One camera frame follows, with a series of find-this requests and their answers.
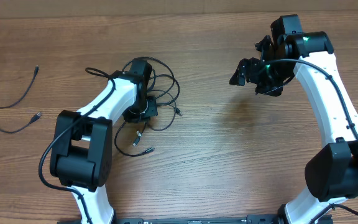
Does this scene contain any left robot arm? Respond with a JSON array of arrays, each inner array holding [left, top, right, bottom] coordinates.
[[47, 58, 158, 223]]

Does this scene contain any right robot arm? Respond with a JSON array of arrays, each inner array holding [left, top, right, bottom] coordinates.
[[229, 14, 358, 224]]

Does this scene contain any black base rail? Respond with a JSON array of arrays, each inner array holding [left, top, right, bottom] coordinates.
[[57, 214, 334, 224]]

